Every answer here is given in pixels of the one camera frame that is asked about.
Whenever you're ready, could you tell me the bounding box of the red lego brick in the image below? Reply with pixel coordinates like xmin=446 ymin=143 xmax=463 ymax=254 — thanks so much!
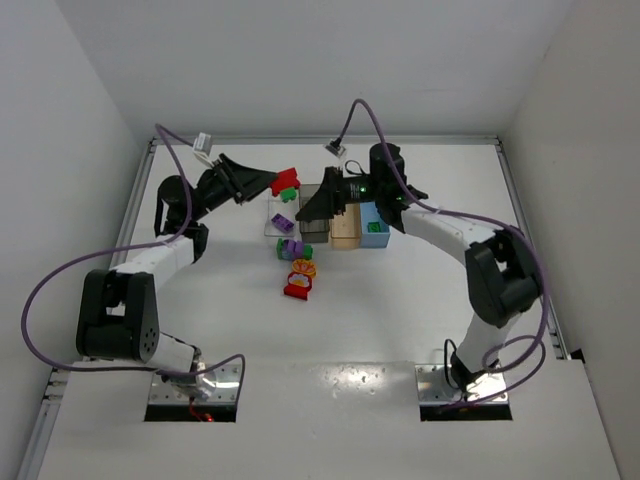
xmin=270 ymin=168 xmax=301 ymax=197

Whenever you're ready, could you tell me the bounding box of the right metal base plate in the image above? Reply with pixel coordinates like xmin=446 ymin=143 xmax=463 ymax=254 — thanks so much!
xmin=415 ymin=364 xmax=509 ymax=406

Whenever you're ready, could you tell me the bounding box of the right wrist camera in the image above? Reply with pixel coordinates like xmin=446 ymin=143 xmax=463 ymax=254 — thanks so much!
xmin=325 ymin=138 xmax=346 ymax=159

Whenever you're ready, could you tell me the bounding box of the purple lego brick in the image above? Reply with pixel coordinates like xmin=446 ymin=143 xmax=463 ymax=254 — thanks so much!
xmin=271 ymin=214 xmax=295 ymax=234

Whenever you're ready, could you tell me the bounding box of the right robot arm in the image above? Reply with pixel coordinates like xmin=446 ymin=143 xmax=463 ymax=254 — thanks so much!
xmin=296 ymin=143 xmax=543 ymax=391

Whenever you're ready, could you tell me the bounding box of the blue plastic container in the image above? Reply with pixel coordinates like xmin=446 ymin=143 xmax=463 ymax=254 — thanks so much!
xmin=359 ymin=202 xmax=391 ymax=249

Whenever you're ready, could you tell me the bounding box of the clear plastic container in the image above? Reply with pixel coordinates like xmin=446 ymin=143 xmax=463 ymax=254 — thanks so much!
xmin=264 ymin=198 xmax=298 ymax=237

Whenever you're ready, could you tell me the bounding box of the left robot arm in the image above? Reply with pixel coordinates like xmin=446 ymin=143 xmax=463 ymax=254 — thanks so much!
xmin=76 ymin=155 xmax=278 ymax=379

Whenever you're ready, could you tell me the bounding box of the small green lego brick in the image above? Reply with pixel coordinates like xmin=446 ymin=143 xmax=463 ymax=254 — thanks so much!
xmin=279 ymin=187 xmax=297 ymax=203

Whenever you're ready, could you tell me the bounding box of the tan plastic container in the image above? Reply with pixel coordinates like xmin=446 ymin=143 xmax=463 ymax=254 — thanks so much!
xmin=329 ymin=204 xmax=362 ymax=250

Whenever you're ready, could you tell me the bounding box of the yellow butterfly lego piece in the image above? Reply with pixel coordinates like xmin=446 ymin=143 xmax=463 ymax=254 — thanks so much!
xmin=292 ymin=258 xmax=317 ymax=278

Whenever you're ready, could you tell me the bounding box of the green lego plate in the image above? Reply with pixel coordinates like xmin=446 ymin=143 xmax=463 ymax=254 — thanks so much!
xmin=367 ymin=222 xmax=381 ymax=233

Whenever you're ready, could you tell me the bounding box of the purple curved lego piece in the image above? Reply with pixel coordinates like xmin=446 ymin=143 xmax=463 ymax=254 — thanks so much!
xmin=280 ymin=239 xmax=305 ymax=261

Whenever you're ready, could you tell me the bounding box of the red flower lego piece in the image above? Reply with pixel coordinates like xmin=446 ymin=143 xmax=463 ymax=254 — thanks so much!
xmin=283 ymin=272 xmax=313 ymax=301

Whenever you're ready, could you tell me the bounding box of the aluminium table frame rail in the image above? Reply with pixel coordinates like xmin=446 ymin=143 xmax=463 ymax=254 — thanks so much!
xmin=14 ymin=133 xmax=531 ymax=480

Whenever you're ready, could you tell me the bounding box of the metal base plate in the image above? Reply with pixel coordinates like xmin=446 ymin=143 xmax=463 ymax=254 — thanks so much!
xmin=415 ymin=364 xmax=509 ymax=406
xmin=148 ymin=362 xmax=243 ymax=407

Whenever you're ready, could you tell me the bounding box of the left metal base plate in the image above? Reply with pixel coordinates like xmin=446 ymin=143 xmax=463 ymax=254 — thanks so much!
xmin=148 ymin=362 xmax=243 ymax=407

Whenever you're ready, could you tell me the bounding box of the smoke grey plastic container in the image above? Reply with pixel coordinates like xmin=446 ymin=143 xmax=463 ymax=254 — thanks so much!
xmin=298 ymin=184 xmax=330 ymax=244

